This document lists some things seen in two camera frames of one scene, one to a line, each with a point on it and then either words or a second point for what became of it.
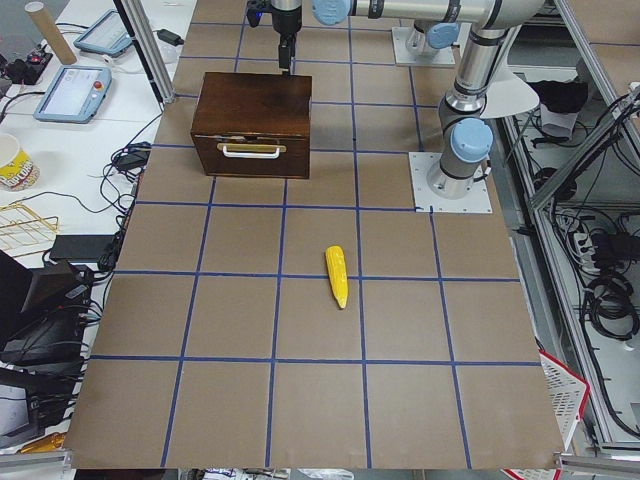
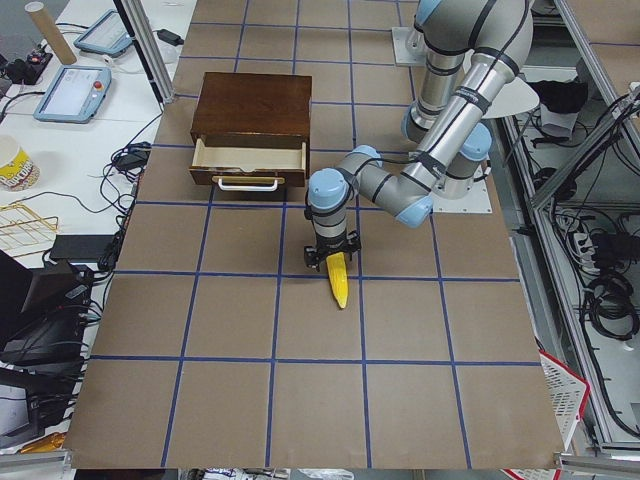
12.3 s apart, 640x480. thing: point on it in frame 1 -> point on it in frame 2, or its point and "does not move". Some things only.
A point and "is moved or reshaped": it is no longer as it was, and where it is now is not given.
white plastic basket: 569,391 does not move
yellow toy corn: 338,275 does not move
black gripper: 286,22 -> 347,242
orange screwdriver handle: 52,441 does not move
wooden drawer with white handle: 253,155 is moved or reshaped
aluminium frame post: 136,22 does not move
